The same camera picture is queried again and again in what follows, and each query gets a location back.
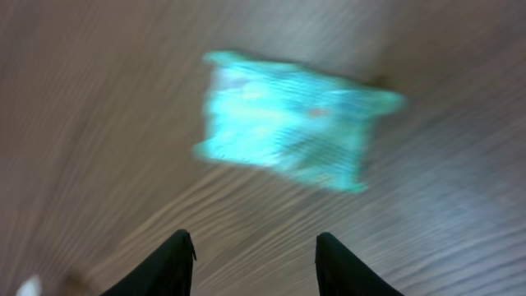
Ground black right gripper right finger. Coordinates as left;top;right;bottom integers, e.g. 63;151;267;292
315;232;403;296

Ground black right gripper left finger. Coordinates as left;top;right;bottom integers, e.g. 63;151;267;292
101;229;196;296

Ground teal tissue pack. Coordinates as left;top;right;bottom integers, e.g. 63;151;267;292
194;51;404;192

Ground white barcode scanner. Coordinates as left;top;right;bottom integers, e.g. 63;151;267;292
16;275;43;296

